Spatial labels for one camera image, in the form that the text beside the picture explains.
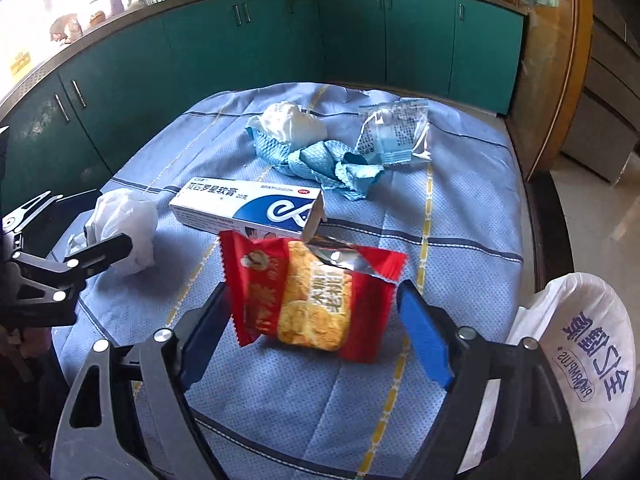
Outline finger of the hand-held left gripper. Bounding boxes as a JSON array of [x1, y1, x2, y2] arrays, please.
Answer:
[[0, 189, 103, 235], [10, 232, 134, 328]]

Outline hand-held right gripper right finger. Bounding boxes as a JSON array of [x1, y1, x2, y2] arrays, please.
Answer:
[[395, 280, 583, 480]]

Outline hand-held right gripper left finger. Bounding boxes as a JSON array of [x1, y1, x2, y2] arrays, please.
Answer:
[[50, 280, 236, 480]]

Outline white plastic bag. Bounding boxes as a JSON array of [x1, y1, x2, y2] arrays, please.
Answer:
[[70, 187, 160, 276]]

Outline red snack packet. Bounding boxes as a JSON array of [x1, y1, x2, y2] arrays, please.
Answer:
[[219, 230, 409, 365]]

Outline white printed trash bag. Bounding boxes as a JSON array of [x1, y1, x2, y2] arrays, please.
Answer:
[[457, 272, 637, 480]]

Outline white blue medicine box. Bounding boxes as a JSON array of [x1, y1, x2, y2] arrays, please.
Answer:
[[168, 177, 328, 242]]

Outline blue checked tablecloth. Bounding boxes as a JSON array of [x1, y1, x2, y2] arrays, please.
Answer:
[[50, 82, 526, 480]]

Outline brown lumpy food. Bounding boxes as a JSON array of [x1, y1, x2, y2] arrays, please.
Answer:
[[50, 12, 84, 44]]

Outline crumpled blue cloth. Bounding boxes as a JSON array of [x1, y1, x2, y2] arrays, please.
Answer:
[[245, 127, 385, 203]]

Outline clear plastic wrapper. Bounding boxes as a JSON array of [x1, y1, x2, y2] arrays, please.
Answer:
[[354, 99, 432, 167]]

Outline white tissue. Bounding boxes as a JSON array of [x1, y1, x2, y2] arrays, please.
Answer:
[[247, 102, 329, 152]]

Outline wooden framed glass door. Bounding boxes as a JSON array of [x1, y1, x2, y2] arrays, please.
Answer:
[[502, 0, 594, 182]]

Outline teal base cabinets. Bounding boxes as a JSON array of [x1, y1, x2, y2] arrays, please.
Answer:
[[0, 0, 527, 211]]

